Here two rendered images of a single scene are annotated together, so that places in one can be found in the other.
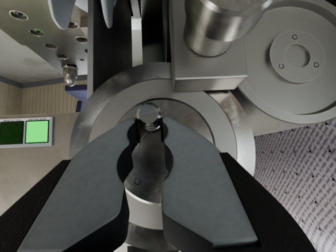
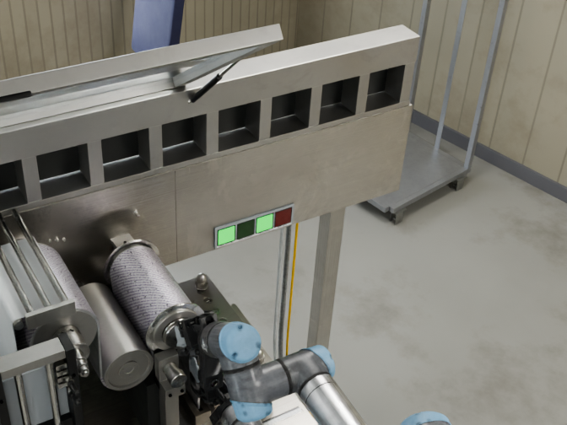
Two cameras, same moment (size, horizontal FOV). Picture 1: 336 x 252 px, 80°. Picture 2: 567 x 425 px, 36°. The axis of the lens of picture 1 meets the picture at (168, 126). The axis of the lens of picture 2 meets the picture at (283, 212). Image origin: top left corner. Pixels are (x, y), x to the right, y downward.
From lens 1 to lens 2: 192 cm
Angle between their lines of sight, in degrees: 43
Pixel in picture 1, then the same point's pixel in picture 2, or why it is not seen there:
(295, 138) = not seen: hidden behind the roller
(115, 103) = not seen: hidden behind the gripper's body
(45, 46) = (218, 309)
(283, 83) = (132, 359)
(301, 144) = not seen: hidden behind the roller
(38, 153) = (225, 218)
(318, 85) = (120, 363)
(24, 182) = (234, 196)
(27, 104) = (284, 13)
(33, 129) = (229, 236)
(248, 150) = (148, 338)
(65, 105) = (197, 31)
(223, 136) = (158, 340)
